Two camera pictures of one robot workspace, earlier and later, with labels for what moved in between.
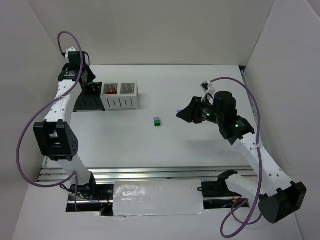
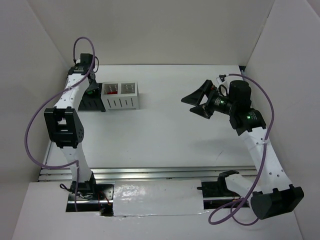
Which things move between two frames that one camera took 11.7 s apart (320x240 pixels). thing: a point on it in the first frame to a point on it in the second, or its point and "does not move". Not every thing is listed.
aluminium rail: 58,174 does not move
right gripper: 195,110 to 208,99
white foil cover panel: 158,197 does not move
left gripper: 88,76 to 92,93
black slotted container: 90,100 does not move
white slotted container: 119,95 does not move
